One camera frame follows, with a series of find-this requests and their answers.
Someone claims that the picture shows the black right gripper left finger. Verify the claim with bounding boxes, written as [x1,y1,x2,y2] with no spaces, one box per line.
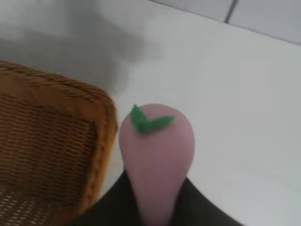
[70,171,143,226]

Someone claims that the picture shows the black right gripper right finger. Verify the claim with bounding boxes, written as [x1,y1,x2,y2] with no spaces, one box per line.
[173,177,247,226]

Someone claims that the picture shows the pink soft toy peach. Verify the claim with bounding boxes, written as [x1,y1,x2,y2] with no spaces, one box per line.
[119,102,195,226]

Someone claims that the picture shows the brown woven wicker basket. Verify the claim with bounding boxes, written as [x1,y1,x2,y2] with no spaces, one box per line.
[0,60,119,226]

